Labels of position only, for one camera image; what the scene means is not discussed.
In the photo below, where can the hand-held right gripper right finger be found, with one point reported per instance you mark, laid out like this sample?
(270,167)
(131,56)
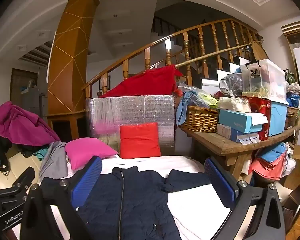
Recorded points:
(221,182)

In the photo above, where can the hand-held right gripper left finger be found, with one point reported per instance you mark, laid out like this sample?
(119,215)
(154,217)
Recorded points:
(86,182)

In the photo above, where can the navy zip jacket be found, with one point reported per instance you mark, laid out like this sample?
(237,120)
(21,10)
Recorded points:
(135,200)

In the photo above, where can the teal garment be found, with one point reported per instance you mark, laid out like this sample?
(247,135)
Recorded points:
(41,153)

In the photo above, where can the pink pillow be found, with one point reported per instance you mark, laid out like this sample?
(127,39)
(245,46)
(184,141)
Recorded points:
(87,150)

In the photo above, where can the white bed sheet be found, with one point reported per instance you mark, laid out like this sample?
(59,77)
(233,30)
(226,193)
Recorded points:
(197,205)

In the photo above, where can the grey garment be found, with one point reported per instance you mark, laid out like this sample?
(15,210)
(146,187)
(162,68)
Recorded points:
(53,160)

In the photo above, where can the wooden table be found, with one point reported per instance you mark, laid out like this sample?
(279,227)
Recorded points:
(230,146)

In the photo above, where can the magenta garment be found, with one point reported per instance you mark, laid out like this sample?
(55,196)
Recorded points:
(20,125)

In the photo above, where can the coral cloth bag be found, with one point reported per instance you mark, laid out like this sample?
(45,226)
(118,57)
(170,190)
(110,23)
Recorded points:
(267,166)

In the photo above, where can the blue folded cloth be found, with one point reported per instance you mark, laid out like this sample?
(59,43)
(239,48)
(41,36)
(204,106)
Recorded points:
(272,152)

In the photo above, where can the light blue shoe box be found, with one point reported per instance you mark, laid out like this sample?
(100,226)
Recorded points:
(235,121)

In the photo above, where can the wicker basket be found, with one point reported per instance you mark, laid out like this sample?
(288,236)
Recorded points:
(200,120)

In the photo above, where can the red pillow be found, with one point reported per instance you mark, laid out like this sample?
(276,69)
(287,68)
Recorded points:
(140,140)

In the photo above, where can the grey refrigerator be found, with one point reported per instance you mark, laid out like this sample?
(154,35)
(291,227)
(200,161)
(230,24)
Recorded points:
(31,100)

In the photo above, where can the white plastic bag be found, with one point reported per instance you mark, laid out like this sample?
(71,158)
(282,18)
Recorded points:
(232,103)

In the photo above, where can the yellow-green cloth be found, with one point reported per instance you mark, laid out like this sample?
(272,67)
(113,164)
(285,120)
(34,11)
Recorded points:
(208,99)

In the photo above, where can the silver foil wrapped box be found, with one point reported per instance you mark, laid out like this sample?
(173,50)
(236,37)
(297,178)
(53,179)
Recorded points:
(130,110)

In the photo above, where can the red gift box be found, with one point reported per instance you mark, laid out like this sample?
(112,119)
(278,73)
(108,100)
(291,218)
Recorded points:
(261,107)

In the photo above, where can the blue plastic bin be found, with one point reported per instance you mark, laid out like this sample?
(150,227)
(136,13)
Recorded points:
(277,117)

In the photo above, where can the dark wooden door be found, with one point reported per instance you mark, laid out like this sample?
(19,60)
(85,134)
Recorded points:
(17,80)

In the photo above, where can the dark plastic bag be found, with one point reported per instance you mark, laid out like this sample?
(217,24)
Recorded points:
(233,82)

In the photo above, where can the blue plastic bag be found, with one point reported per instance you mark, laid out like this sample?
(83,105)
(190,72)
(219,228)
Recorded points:
(293,98)

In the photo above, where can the clear plastic storage box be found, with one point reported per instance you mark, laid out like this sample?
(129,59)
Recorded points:
(270,80)

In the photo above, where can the red cloth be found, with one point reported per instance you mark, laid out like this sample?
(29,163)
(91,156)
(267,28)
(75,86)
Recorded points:
(145,82)

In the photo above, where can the wooden pillar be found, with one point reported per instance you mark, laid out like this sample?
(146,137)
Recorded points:
(67,67)

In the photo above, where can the green plant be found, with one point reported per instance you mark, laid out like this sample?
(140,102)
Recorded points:
(290,76)

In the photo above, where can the wooden stair railing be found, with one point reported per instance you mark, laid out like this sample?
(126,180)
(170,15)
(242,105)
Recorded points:
(190,29)

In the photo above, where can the gold framed cabinet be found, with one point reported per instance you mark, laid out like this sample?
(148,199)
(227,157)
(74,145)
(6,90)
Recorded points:
(293,30)

